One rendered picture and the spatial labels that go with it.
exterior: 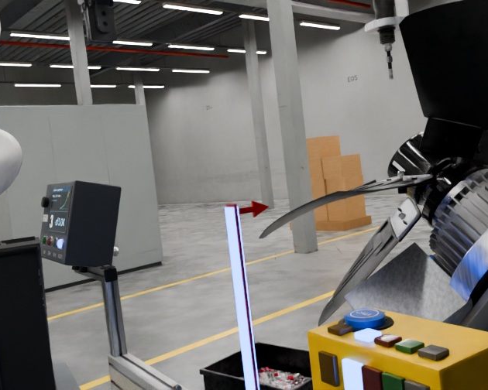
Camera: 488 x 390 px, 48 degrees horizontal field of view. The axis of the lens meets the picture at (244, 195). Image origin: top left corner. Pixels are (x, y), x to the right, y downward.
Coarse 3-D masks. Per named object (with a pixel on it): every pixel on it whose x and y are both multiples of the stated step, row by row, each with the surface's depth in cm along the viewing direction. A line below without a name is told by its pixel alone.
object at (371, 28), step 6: (396, 0) 91; (402, 0) 90; (396, 6) 91; (402, 6) 90; (402, 12) 90; (408, 12) 92; (384, 18) 90; (390, 18) 90; (396, 18) 90; (402, 18) 90; (366, 24) 92; (372, 24) 91; (378, 24) 90; (384, 24) 90; (390, 24) 90; (396, 24) 90; (366, 30) 93; (372, 30) 93; (396, 30) 95
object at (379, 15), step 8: (376, 0) 92; (384, 0) 91; (392, 0) 92; (376, 8) 92; (384, 8) 91; (392, 8) 92; (376, 16) 93; (384, 16) 92; (392, 16) 92; (384, 32) 92; (392, 32) 92; (384, 40) 92; (392, 40) 92
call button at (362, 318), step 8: (352, 312) 55; (360, 312) 55; (368, 312) 55; (376, 312) 54; (384, 312) 54; (352, 320) 53; (360, 320) 53; (368, 320) 53; (376, 320) 53; (384, 320) 54
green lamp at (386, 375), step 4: (384, 372) 46; (388, 372) 46; (384, 376) 45; (388, 376) 45; (392, 376) 45; (396, 376) 45; (384, 380) 46; (388, 380) 45; (392, 380) 45; (396, 380) 44; (400, 380) 44; (404, 380) 44; (384, 384) 46; (388, 384) 45; (392, 384) 45; (396, 384) 44; (400, 384) 44; (384, 388) 46; (388, 388) 45; (392, 388) 45; (396, 388) 45; (400, 388) 44; (404, 388) 44
